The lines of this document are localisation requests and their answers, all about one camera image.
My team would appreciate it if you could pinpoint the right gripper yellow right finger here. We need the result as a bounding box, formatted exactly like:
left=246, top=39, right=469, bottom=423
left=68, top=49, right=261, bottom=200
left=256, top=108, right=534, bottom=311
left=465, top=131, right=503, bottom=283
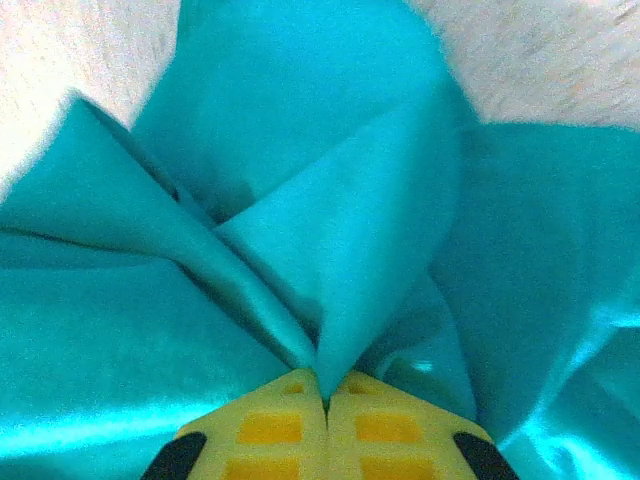
left=324, top=369, right=521, bottom=480

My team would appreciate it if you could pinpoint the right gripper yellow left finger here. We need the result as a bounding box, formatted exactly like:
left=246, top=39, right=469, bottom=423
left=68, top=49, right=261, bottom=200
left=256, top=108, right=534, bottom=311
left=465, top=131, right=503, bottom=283
left=141, top=368, right=329, bottom=480

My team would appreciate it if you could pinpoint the teal t-shirt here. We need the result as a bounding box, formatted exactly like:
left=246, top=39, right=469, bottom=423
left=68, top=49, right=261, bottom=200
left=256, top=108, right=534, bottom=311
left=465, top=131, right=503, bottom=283
left=0, top=0, right=640, bottom=480

